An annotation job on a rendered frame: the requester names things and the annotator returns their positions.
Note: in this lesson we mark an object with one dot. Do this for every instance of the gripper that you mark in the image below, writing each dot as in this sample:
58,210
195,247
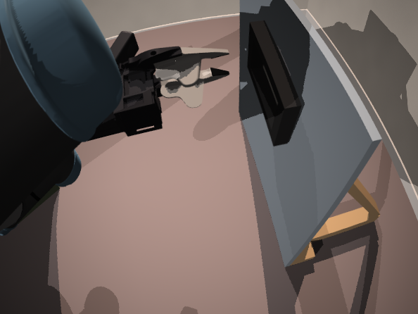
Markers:
177,68

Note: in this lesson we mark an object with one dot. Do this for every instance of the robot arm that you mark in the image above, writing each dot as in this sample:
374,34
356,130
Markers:
59,80

